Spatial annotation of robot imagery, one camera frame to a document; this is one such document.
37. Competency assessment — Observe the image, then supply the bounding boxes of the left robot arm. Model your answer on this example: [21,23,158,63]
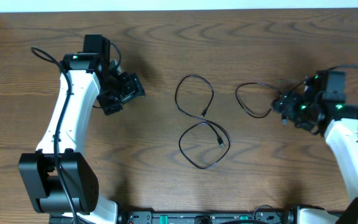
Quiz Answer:
[18,34,145,223]

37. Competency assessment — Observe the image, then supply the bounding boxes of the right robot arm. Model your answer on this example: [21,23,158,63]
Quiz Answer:
[272,70,358,223]

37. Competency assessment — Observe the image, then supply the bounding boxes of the black usb cable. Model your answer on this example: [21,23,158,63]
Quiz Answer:
[235,81,306,125]
[174,74,231,170]

